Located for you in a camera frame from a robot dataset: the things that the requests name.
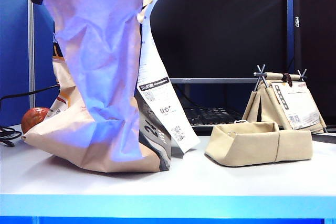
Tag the black keyboard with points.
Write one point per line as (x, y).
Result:
(215, 116)

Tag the large black monitor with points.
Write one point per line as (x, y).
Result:
(223, 24)

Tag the white desk calendar card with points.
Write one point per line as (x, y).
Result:
(296, 103)

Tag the beige fabric tent organizer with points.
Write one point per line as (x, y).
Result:
(271, 111)

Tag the blue office partition panel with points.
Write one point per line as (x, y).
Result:
(43, 51)
(13, 51)
(290, 37)

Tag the black monitor stand base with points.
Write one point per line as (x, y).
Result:
(325, 138)

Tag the black HSD monitor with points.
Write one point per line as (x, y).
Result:
(320, 37)

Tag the orange fruit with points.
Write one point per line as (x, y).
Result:
(34, 119)

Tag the brown printed paper bag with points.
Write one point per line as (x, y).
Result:
(99, 51)

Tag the long white printed receipt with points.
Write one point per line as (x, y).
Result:
(162, 103)

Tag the beige fabric tray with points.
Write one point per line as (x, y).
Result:
(249, 145)

